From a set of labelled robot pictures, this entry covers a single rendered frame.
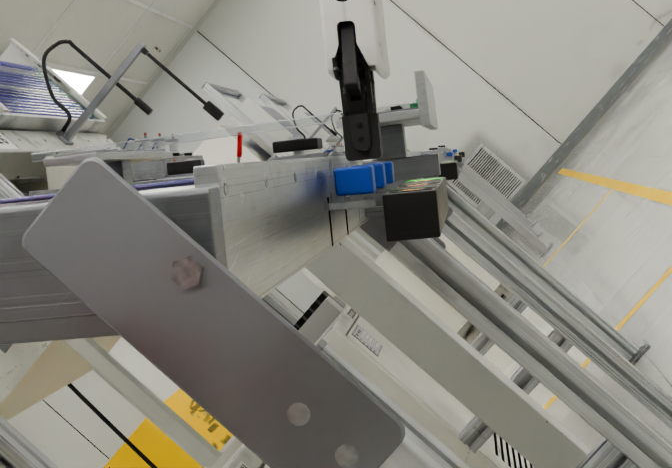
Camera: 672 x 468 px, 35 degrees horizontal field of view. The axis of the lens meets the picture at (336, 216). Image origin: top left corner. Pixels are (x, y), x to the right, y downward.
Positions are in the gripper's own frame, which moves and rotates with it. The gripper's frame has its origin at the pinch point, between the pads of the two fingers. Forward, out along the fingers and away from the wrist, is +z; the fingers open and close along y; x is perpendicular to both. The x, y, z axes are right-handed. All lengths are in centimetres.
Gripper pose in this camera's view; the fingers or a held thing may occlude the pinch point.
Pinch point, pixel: (362, 137)
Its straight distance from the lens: 94.5
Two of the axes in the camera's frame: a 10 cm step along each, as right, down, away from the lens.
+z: 1.0, 9.9, 0.5
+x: -9.9, 0.9, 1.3
